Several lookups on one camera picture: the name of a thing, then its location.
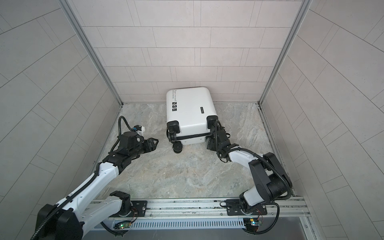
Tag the white ventilation grille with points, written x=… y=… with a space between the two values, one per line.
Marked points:
x=179 y=224

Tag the white suitcase black lining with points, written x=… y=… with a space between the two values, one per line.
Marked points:
x=190 y=116

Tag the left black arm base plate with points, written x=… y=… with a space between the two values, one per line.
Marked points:
x=135 y=208

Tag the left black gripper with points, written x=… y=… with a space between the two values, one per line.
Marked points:
x=147 y=143

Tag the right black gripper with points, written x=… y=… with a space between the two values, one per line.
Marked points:
x=211 y=142

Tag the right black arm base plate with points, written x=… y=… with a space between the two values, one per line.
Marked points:
x=238 y=207

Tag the right green circuit board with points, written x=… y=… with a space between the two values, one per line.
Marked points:
x=252 y=225

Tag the left aluminium corner post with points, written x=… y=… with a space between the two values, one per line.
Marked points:
x=88 y=47

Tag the aluminium mounting rail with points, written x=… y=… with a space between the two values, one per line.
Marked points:
x=214 y=208

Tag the left green circuit board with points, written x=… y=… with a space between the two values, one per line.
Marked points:
x=122 y=225

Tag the right aluminium corner post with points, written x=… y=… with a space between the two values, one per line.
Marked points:
x=286 y=47

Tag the green circuit board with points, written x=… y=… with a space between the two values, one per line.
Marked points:
x=252 y=225
x=122 y=225

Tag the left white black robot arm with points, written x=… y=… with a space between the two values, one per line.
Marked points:
x=71 y=218

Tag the aluminium corner post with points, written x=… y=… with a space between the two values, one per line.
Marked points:
x=286 y=47
x=88 y=47

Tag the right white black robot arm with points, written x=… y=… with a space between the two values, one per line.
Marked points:
x=271 y=181

